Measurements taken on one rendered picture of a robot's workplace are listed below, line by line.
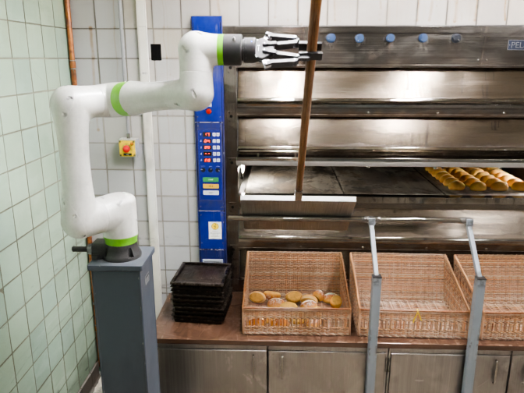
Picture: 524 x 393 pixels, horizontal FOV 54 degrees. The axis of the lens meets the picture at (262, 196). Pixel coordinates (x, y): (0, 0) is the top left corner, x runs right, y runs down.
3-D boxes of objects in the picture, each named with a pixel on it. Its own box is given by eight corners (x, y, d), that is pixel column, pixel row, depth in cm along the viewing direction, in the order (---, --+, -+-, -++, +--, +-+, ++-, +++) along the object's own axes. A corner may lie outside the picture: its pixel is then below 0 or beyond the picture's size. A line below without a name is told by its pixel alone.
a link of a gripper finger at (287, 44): (263, 54, 157) (262, 50, 158) (299, 49, 158) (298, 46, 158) (263, 44, 154) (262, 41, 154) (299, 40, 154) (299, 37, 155)
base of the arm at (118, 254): (67, 262, 193) (65, 247, 191) (82, 248, 207) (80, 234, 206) (136, 263, 192) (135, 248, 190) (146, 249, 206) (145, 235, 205)
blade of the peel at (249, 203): (356, 201, 243) (355, 196, 244) (240, 200, 244) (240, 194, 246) (346, 230, 275) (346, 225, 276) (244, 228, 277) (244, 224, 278)
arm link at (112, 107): (87, 119, 183) (83, 84, 181) (117, 116, 193) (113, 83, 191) (118, 118, 172) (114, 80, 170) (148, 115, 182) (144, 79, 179)
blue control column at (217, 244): (231, 260, 509) (228, 33, 453) (248, 260, 508) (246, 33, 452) (203, 377, 323) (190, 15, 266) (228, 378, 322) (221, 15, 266)
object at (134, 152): (122, 154, 290) (121, 137, 288) (139, 155, 290) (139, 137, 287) (118, 157, 283) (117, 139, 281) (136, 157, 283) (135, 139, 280)
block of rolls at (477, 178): (423, 169, 362) (423, 161, 360) (491, 170, 360) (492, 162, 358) (449, 191, 303) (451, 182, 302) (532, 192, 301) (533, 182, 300)
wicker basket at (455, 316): (345, 294, 306) (348, 250, 299) (442, 296, 303) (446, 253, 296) (356, 337, 259) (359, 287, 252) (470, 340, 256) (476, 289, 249)
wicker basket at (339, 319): (246, 292, 308) (246, 249, 300) (341, 294, 306) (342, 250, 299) (240, 335, 261) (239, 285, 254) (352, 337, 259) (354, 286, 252)
